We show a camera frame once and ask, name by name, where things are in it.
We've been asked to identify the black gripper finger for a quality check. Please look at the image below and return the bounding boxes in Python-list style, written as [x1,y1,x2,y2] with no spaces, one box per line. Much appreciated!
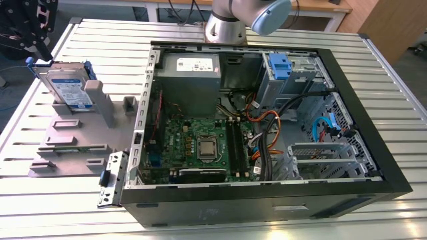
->
[35,0,57,61]
[0,0,51,61]

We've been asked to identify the hard disk in blue carrier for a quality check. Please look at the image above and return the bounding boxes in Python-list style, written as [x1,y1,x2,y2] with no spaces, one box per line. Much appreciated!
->
[25,56,97,111]

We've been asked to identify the grey plastic parts rack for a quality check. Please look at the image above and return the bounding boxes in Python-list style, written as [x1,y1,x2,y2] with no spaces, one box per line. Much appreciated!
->
[28,80,140,180]

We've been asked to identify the grey power supply unit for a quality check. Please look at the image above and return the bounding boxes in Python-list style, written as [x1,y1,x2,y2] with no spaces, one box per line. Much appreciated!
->
[155,52,223,118]

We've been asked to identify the green motherboard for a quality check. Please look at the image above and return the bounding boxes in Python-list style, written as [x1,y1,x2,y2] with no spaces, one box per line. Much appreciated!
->
[139,117,264,183]

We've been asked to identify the CPU socket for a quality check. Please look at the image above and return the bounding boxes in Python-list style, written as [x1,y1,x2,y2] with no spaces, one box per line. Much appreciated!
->
[193,134,224,163]

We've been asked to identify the silver CPU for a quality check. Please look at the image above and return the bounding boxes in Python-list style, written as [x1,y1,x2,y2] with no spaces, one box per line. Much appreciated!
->
[199,141,218,156]

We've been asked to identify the metal optical drive cage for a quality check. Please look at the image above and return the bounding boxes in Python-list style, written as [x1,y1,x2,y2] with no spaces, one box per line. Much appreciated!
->
[256,52,335,108]

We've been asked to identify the black RAM slot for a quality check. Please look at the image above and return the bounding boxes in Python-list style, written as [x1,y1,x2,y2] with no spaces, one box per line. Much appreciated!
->
[226,116,242,179]
[232,116,251,178]

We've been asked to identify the black graphics card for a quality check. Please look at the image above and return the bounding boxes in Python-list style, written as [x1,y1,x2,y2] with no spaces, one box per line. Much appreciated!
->
[168,167,228,185]

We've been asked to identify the light wooden desk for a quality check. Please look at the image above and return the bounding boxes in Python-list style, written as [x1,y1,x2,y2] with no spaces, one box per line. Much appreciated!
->
[292,0,355,33]

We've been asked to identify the black open PC case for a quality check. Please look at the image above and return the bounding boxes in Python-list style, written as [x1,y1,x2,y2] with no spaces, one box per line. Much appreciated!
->
[119,41,415,228]

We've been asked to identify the brown wooden cabinet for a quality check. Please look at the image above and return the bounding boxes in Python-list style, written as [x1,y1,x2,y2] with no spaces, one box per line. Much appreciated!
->
[338,0,427,66]

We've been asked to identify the white desk frame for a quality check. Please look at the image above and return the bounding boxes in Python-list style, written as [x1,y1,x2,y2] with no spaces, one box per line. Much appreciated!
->
[57,0,215,25]

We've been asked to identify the thin red wire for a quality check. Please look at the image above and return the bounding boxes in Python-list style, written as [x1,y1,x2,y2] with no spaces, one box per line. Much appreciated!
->
[148,89,165,145]

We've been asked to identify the metal card retention bracket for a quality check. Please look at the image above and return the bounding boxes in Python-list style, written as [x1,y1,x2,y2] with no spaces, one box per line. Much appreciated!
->
[96,149,131,210]

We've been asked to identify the blue plastic drive bracket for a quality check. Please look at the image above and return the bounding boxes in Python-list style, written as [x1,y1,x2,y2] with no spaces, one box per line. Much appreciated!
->
[268,53,292,81]

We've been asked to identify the orange wire bundle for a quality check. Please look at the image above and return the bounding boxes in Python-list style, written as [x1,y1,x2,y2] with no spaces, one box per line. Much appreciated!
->
[244,92,287,161]

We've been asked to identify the black cable bundle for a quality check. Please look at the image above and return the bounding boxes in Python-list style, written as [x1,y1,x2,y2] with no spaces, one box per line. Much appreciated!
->
[259,91,330,182]

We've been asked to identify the blue data wire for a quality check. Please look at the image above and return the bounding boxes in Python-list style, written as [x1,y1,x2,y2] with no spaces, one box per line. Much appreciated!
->
[312,112,344,144]

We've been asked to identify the black power connector wire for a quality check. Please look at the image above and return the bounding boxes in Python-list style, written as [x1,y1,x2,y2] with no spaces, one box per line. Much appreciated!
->
[335,128,360,140]

